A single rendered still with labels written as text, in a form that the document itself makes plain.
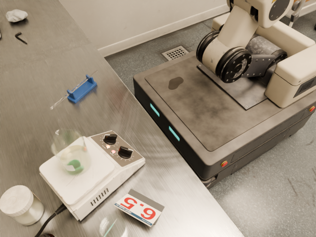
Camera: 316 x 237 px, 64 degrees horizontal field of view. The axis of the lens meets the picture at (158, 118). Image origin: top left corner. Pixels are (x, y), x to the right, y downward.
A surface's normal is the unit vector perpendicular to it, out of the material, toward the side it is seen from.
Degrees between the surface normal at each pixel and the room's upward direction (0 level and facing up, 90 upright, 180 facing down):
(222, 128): 0
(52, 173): 0
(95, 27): 90
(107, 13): 90
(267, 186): 0
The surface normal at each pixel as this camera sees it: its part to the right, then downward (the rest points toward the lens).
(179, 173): 0.00, -0.63
